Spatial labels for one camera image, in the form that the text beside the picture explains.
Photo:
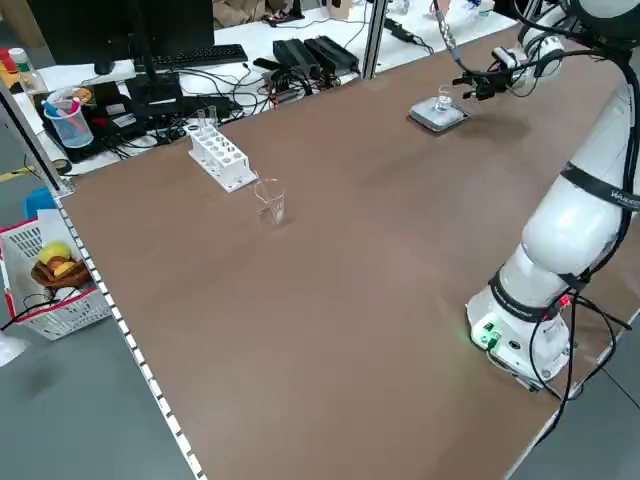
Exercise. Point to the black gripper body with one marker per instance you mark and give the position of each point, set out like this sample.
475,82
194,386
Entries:
495,84

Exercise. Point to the small glass beaker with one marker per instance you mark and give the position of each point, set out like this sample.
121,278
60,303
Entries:
443,105

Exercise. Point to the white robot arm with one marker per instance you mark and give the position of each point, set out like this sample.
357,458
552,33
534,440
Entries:
575,225
542,55

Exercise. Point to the silver digital balance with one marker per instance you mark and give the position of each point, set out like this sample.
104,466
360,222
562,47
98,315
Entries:
425,117

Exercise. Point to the large glass beaker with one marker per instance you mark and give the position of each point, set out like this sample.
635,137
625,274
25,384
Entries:
272,210

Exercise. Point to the black power adapter yellow label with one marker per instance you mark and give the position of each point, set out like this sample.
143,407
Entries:
400,30

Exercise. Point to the black finned power supply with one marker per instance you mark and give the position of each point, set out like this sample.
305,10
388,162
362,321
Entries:
295,55
332,50

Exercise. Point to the cardboard box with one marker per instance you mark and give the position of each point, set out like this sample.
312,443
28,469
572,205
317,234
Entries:
235,11

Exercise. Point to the glass test tube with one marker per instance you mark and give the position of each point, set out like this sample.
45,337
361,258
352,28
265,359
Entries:
201,120
212,117

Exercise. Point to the white test tube rack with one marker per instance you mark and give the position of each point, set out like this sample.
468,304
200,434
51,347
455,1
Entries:
220,160

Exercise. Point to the black keyboard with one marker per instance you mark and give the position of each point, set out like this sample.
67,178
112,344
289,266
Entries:
200,54

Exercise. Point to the black monitor stand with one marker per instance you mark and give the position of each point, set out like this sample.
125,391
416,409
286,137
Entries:
150,90

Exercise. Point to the black computer monitor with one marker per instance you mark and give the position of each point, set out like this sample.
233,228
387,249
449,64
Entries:
100,30

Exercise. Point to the clear measuring cup with pens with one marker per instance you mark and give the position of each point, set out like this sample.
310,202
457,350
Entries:
67,127

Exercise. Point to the toothed table edge strip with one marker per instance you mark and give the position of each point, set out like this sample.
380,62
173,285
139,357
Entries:
131,345

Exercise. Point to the clear bottle white cap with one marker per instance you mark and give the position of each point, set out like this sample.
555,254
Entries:
25,72

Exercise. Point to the blue box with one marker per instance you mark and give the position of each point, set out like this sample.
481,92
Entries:
40,202

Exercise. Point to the yellow fruit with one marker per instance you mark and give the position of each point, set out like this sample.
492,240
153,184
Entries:
54,250

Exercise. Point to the brown wooden bowl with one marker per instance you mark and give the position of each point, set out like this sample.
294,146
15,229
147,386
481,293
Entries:
60,274

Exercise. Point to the white and red plastic basket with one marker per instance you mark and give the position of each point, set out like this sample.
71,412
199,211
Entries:
60,315

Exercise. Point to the aluminium frame post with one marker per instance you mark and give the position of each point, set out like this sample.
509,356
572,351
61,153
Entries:
374,40

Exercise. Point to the slanted aluminium frame bar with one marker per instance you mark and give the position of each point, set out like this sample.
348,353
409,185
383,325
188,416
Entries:
35,145

